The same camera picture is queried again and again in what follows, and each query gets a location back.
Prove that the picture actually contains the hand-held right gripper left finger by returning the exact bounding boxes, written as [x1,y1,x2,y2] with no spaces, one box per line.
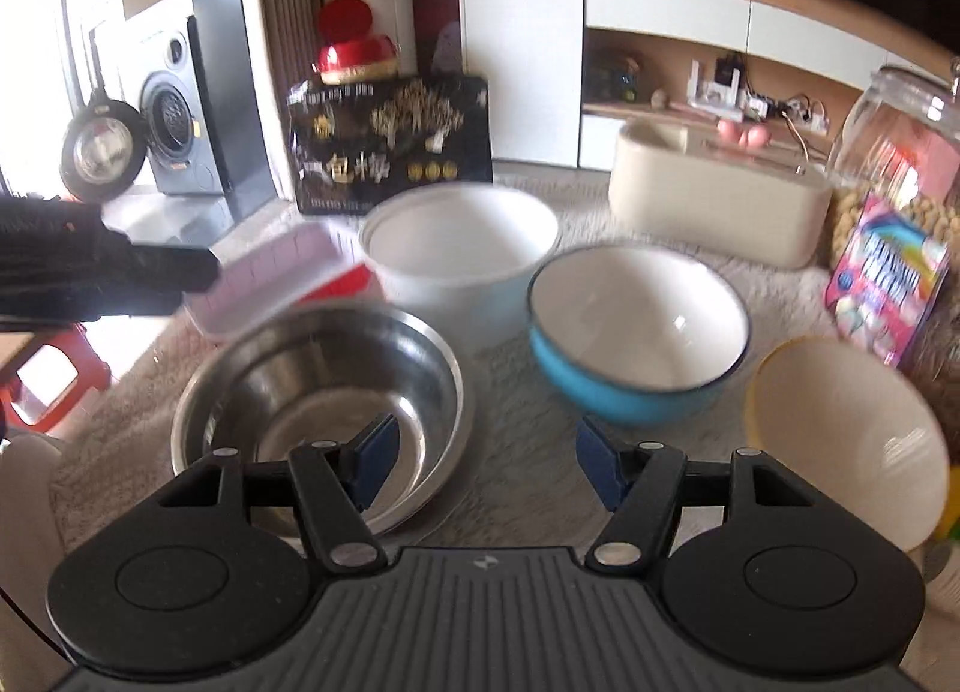
[155,413,399,573]

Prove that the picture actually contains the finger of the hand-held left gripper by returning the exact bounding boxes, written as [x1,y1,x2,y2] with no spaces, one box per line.
[112,287,185,320]
[126,246,221,294]

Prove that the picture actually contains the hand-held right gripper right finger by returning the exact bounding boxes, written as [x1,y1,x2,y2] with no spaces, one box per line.
[576,416,820,573]

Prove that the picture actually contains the white plastic tray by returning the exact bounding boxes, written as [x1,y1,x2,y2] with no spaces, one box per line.
[182,221,374,343]

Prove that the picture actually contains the blue enamel bowl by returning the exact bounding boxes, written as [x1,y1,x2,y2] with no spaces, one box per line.
[527,246,752,428]

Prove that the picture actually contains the white bowl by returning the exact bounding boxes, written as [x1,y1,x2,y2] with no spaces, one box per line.
[358,183,560,353]

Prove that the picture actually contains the blue yellow-rimmed bowl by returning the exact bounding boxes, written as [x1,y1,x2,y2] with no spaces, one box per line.
[745,336,952,553]

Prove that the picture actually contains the red plastic stool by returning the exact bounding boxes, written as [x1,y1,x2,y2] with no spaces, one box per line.
[0,330,113,436]

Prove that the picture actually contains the black frying pan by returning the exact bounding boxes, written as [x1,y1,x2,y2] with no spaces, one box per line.
[58,25,149,203]

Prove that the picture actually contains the white lace tablecloth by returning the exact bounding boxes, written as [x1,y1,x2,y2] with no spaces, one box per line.
[51,167,960,592]

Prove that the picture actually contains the silver washing machine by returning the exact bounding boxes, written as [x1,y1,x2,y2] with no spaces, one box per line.
[94,0,263,198]

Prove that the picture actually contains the black bag with gold print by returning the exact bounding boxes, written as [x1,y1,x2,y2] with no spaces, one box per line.
[289,72,495,215]

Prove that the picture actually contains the cream oval container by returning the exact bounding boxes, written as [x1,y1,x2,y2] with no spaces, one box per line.
[607,120,836,269]

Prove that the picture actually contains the red ornament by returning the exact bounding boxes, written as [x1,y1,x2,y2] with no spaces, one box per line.
[313,0,401,85]

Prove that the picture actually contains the pink candy packet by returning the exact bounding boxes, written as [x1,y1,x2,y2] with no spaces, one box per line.
[823,192,950,369]

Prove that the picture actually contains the pink toy figures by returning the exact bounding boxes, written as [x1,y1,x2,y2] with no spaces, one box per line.
[716,118,773,146]

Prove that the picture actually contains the white gadget stand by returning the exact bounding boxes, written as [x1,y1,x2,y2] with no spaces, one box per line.
[685,53,751,113]

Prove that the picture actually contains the white power strip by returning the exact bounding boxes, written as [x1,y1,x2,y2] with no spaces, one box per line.
[742,92,830,133]

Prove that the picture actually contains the glass jar with lid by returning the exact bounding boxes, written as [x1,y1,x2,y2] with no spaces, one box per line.
[825,58,960,382]

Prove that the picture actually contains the white wall cabinet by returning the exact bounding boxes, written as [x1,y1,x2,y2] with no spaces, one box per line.
[457,0,960,172]

